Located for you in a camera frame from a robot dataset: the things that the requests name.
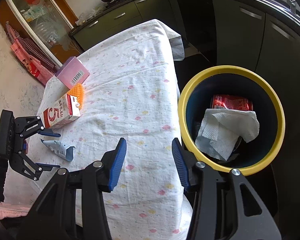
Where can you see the frosted glass sliding door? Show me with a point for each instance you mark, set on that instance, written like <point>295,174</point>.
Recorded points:
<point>40,17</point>

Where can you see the orange bumpy plastic piece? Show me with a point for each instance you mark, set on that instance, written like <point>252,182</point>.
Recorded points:
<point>78,95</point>

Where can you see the dark plaid apron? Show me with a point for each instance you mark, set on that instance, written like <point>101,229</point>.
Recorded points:
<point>32,46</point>

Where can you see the person's pink garment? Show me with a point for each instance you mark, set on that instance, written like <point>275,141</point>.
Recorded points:
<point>10,208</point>

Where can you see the red and white milk carton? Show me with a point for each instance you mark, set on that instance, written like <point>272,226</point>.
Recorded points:
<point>60,112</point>

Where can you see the red soda can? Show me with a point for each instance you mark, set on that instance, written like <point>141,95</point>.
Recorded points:
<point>230,103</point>

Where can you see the pink cardboard box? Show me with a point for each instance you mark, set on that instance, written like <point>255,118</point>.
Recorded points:
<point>72,73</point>

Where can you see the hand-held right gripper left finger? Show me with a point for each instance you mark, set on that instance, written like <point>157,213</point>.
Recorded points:
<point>116,167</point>

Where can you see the clear plastic bag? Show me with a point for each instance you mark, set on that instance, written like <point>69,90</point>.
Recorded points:
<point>86,18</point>

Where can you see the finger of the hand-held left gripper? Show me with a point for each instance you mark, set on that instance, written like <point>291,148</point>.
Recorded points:
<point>48,166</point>
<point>50,133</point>

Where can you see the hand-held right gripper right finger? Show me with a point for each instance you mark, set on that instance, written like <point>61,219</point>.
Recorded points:
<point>181,167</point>

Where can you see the yellow-rimmed blue waste bin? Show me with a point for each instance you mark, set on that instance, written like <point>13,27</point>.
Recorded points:
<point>185,120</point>

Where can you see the tall steel faucet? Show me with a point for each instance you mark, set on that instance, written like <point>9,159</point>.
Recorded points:
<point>292,5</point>

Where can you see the white and blue snack packet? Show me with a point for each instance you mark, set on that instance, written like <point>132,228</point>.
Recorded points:
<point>58,148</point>

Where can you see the white paper towel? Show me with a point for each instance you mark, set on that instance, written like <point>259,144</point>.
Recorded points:
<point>225,127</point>

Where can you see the white dotted tablecloth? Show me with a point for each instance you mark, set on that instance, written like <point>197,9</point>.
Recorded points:
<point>140,105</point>

